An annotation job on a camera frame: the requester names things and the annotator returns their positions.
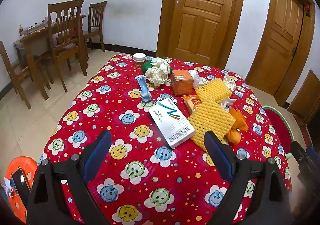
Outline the orange wrapper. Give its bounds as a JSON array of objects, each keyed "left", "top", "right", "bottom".
[{"left": 226, "top": 107, "right": 248, "bottom": 145}]

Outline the yellow foam net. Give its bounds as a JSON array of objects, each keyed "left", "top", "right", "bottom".
[
  {"left": 188, "top": 103, "right": 235, "bottom": 151},
  {"left": 195, "top": 78, "right": 232, "bottom": 102}
]

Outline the white tissue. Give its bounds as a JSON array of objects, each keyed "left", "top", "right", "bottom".
[{"left": 220, "top": 97, "right": 236, "bottom": 112}]

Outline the cream paper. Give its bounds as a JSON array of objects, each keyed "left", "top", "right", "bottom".
[{"left": 222, "top": 75, "right": 237, "bottom": 92}]

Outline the white cardboard box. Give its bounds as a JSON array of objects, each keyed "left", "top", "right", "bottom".
[{"left": 149, "top": 98, "right": 196, "bottom": 149}]

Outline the orange snack packet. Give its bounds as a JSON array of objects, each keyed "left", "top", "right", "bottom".
[{"left": 182, "top": 95, "right": 202, "bottom": 114}]

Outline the white plastic bag piece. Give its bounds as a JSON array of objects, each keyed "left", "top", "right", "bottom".
[{"left": 189, "top": 70, "right": 204, "bottom": 89}]

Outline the blue plastic shoehorn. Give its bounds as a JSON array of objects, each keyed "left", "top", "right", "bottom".
[{"left": 137, "top": 77, "right": 152, "bottom": 102}]

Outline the orange cardboard box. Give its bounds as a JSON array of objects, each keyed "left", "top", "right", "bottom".
[{"left": 171, "top": 70, "right": 194, "bottom": 96}]

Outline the cream paper ball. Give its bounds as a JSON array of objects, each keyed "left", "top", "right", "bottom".
[{"left": 145, "top": 60, "right": 172, "bottom": 87}]

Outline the black smartphone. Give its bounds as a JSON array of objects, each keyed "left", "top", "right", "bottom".
[{"left": 12, "top": 167, "right": 30, "bottom": 208}]

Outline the orange plastic stool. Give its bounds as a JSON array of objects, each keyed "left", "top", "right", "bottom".
[{"left": 4, "top": 156, "right": 37, "bottom": 224}]

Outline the red bin with green rim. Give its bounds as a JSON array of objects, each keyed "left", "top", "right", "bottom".
[{"left": 263, "top": 105, "right": 295, "bottom": 159}]

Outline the small wooden cabinet door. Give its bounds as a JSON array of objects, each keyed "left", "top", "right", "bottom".
[{"left": 287, "top": 70, "right": 320, "bottom": 125}]

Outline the red smiley flower tablecloth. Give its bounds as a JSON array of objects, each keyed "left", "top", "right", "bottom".
[{"left": 38, "top": 55, "right": 292, "bottom": 224}]

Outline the wooden chair left edge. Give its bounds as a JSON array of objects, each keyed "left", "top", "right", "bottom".
[{"left": 1, "top": 41, "right": 31, "bottom": 109}]

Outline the wooden door right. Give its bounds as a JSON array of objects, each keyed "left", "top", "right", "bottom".
[{"left": 246, "top": 0, "right": 316, "bottom": 107}]

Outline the wooden dining table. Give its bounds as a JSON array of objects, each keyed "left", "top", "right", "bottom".
[{"left": 12, "top": 14, "right": 87, "bottom": 83}]

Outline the wooden dining chair near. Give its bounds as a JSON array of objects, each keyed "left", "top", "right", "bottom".
[{"left": 26, "top": 0, "right": 89, "bottom": 101}]

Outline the wooden dining chair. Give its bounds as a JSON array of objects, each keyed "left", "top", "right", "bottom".
[
  {"left": 84, "top": 0, "right": 107, "bottom": 52},
  {"left": 26, "top": 0, "right": 89, "bottom": 101}
]

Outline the green clover-shaped container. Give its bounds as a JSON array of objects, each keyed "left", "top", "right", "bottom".
[{"left": 142, "top": 57, "right": 172, "bottom": 75}]

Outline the white-lidded orange jar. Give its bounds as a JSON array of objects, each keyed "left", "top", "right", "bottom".
[{"left": 133, "top": 52, "right": 146, "bottom": 69}]

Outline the wooden door centre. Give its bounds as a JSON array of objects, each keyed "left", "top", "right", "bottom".
[{"left": 156, "top": 0, "right": 244, "bottom": 69}]

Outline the wooden dining chair far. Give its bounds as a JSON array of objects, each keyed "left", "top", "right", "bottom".
[{"left": 84, "top": 0, "right": 107, "bottom": 52}]

